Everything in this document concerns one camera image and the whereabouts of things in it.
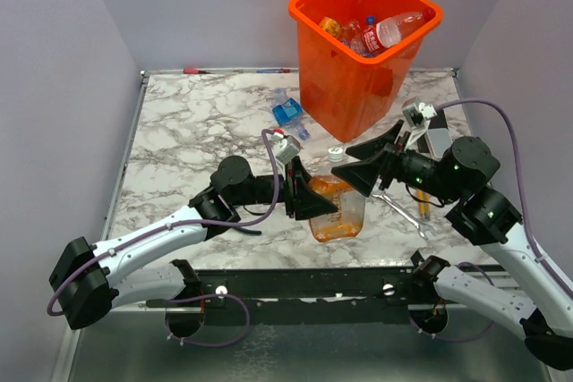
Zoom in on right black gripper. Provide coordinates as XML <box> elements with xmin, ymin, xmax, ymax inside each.
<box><xmin>331</xmin><ymin>118</ymin><xmax>461</xmax><ymax>202</ymax></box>

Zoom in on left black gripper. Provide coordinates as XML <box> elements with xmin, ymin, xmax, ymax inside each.
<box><xmin>232</xmin><ymin>157</ymin><xmax>338</xmax><ymax>220</ymax></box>

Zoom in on crushed orange label bottle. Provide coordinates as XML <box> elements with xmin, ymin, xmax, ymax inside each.
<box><xmin>309</xmin><ymin>174</ymin><xmax>365</xmax><ymax>242</ymax></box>

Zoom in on light blue label bottle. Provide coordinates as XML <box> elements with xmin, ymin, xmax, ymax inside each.
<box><xmin>271</xmin><ymin>88</ymin><xmax>310</xmax><ymax>141</ymax></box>

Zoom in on red white label bottle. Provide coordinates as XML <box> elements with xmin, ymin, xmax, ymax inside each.
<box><xmin>349</xmin><ymin>9</ymin><xmax>435</xmax><ymax>57</ymax></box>

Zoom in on Pepsi bottle blue cap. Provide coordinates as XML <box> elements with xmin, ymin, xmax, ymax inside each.
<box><xmin>339</xmin><ymin>19</ymin><xmax>362</xmax><ymax>46</ymax></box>

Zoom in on orange juice small bottle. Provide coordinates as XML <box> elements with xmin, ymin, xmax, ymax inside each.
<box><xmin>319</xmin><ymin>16</ymin><xmax>342</xmax><ymax>39</ymax></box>

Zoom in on blue label slim bottle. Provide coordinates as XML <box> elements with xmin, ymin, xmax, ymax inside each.
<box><xmin>365</xmin><ymin>15</ymin><xmax>377</xmax><ymax>26</ymax></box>

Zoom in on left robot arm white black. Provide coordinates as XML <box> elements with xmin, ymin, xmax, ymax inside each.
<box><xmin>47</xmin><ymin>156</ymin><xmax>337</xmax><ymax>330</ymax></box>

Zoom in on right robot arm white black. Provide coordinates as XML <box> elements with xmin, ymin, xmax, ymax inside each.
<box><xmin>331</xmin><ymin>122</ymin><xmax>572</xmax><ymax>370</ymax></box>

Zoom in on orange plastic bin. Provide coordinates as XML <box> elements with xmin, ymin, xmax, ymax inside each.
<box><xmin>288</xmin><ymin>0</ymin><xmax>443</xmax><ymax>142</ymax></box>

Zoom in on white bottle cap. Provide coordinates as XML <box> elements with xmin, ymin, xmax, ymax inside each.
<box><xmin>327</xmin><ymin>147</ymin><xmax>345</xmax><ymax>163</ymax></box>

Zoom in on grey small case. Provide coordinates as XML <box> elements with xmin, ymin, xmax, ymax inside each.
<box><xmin>425</xmin><ymin>128</ymin><xmax>453</xmax><ymax>160</ymax></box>

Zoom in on black flat box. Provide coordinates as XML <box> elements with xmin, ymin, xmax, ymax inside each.
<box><xmin>417</xmin><ymin>111</ymin><xmax>449</xmax><ymax>154</ymax></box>

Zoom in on silver wrench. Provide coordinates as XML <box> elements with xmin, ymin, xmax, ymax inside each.
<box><xmin>371</xmin><ymin>192</ymin><xmax>435</xmax><ymax>241</ymax></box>

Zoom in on blue red pen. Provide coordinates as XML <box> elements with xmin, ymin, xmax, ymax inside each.
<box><xmin>256</xmin><ymin>68</ymin><xmax>292</xmax><ymax>74</ymax></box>

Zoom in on red marker pen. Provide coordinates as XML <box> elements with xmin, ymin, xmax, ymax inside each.
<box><xmin>183</xmin><ymin>68</ymin><xmax>210</xmax><ymax>75</ymax></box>

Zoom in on blue handled pliers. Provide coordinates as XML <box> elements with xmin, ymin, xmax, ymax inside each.
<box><xmin>236</xmin><ymin>227</ymin><xmax>262</xmax><ymax>236</ymax></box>

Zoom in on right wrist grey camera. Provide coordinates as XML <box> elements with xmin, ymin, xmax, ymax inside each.
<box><xmin>402</xmin><ymin>97</ymin><xmax>437</xmax><ymax>149</ymax></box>

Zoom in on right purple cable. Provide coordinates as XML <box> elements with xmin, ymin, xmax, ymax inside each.
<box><xmin>409</xmin><ymin>98</ymin><xmax>573</xmax><ymax>343</ymax></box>

